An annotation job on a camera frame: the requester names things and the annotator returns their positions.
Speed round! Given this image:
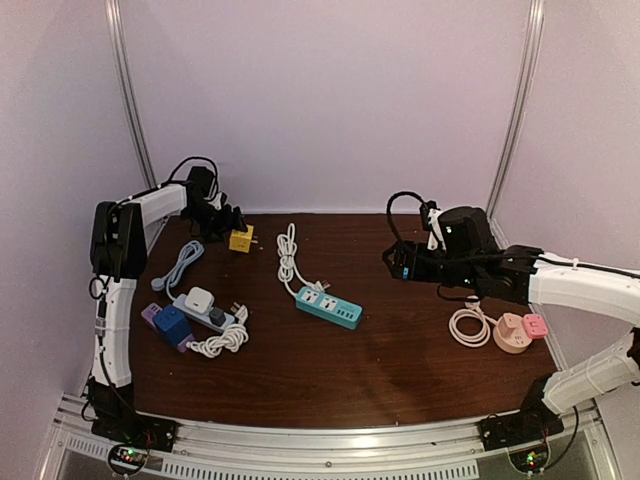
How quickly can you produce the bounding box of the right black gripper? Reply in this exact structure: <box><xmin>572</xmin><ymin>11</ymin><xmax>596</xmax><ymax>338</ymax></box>
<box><xmin>382</xmin><ymin>242</ymin><xmax>480</xmax><ymax>293</ymax></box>

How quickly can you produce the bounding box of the left aluminium frame post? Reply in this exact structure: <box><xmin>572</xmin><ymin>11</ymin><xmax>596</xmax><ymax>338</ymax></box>
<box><xmin>104</xmin><ymin>0</ymin><xmax>156</xmax><ymax>187</ymax></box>

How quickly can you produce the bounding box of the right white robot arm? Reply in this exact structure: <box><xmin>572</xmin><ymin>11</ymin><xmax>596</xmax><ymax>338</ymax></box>
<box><xmin>382</xmin><ymin>240</ymin><xmax>639</xmax><ymax>442</ymax></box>

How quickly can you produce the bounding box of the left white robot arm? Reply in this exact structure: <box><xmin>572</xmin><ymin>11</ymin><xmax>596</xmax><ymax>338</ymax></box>
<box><xmin>89</xmin><ymin>181</ymin><xmax>246</xmax><ymax>389</ymax></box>

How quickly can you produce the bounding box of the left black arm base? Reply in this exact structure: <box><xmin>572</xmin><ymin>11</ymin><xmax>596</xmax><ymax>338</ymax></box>
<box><xmin>88</xmin><ymin>378</ymin><xmax>177</xmax><ymax>452</ymax></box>

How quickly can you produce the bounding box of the dark grey charger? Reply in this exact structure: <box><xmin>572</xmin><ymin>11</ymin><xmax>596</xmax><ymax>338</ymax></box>
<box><xmin>209</xmin><ymin>307</ymin><xmax>226</xmax><ymax>327</ymax></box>

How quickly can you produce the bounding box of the pink cube adapter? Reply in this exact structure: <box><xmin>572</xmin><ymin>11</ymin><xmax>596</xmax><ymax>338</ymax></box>
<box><xmin>522</xmin><ymin>313</ymin><xmax>549</xmax><ymax>340</ymax></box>

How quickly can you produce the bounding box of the right aluminium frame post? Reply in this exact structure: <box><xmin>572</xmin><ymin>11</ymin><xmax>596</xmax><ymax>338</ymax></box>
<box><xmin>486</xmin><ymin>0</ymin><xmax>545</xmax><ymax>219</ymax></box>

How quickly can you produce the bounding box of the white coiled cable with plug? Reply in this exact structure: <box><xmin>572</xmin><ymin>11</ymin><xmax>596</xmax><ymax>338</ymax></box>
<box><xmin>186</xmin><ymin>302</ymin><xmax>250</xmax><ymax>358</ymax></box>

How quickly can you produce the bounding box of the purple power strip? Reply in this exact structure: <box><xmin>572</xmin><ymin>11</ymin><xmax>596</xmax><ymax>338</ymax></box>
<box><xmin>141</xmin><ymin>303</ymin><xmax>190</xmax><ymax>353</ymax></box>

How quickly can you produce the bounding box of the dark blue cube adapter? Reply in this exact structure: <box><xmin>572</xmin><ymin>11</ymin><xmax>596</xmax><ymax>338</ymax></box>
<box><xmin>152</xmin><ymin>305</ymin><xmax>193</xmax><ymax>348</ymax></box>

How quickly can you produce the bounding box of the teal power strip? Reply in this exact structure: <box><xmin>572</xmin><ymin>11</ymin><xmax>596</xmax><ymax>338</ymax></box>
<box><xmin>295</xmin><ymin>287</ymin><xmax>362</xmax><ymax>330</ymax></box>

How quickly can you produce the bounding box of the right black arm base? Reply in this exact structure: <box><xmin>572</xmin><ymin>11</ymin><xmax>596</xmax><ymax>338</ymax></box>
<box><xmin>477</xmin><ymin>374</ymin><xmax>564</xmax><ymax>451</ymax></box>

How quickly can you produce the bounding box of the yellow cube adapter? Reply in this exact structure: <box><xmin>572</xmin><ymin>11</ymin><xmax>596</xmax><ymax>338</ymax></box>
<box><xmin>228</xmin><ymin>225</ymin><xmax>258</xmax><ymax>253</ymax></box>

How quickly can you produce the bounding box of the aluminium front rail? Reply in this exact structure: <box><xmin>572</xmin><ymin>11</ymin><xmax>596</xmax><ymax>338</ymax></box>
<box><xmin>33</xmin><ymin>394</ymin><xmax>623</xmax><ymax>479</ymax></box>

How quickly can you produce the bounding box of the grey-blue power strip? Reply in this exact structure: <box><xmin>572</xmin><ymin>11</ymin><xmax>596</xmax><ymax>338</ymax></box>
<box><xmin>172</xmin><ymin>294</ymin><xmax>236</xmax><ymax>334</ymax></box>

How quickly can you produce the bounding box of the pink round socket base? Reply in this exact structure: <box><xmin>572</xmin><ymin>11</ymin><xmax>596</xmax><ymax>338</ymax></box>
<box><xmin>492</xmin><ymin>313</ymin><xmax>532</xmax><ymax>354</ymax></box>

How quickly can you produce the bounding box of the light blue cable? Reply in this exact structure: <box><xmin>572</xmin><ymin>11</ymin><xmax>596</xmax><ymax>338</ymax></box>
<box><xmin>150</xmin><ymin>239</ymin><xmax>207</xmax><ymax>307</ymax></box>

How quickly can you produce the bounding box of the aluminium frame post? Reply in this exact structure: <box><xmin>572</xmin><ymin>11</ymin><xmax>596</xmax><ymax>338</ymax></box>
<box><xmin>486</xmin><ymin>0</ymin><xmax>545</xmax><ymax>219</ymax></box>
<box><xmin>104</xmin><ymin>0</ymin><xmax>156</xmax><ymax>187</ymax></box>

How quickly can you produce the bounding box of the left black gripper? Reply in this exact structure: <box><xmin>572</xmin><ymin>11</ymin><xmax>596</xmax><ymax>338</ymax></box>
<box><xmin>181</xmin><ymin>202</ymin><xmax>248</xmax><ymax>244</ymax></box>

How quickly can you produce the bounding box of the white charger block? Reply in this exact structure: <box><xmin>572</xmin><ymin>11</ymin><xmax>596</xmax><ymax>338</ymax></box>
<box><xmin>185</xmin><ymin>287</ymin><xmax>215</xmax><ymax>315</ymax></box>

